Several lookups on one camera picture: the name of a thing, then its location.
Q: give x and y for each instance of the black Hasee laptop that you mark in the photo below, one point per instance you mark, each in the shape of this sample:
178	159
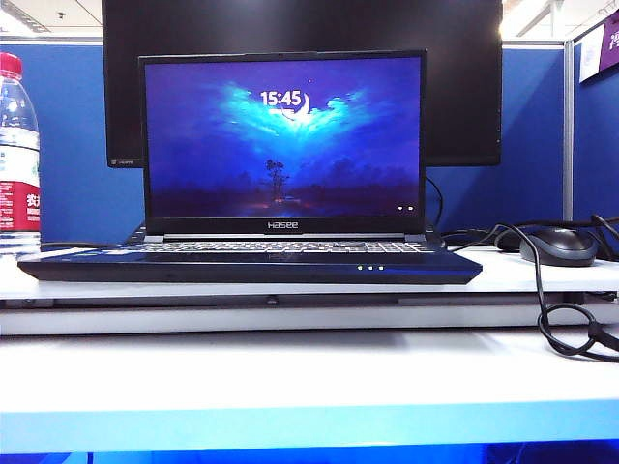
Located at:
280	145

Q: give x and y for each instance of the black computer monitor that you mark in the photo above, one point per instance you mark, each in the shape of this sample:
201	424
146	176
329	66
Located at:
290	24

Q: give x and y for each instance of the white desk riser platform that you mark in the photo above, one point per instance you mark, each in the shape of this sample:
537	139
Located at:
97	290

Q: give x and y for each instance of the black grey Logitech mouse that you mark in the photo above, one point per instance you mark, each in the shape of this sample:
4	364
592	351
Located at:
561	249

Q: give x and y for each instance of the water bottle with red cap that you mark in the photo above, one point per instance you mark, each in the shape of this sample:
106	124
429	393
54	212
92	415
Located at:
17	145

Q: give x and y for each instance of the purple and white sign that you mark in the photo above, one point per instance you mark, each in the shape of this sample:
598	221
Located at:
604	48

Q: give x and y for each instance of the grey partition post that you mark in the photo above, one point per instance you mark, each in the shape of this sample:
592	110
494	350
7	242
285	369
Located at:
568	145

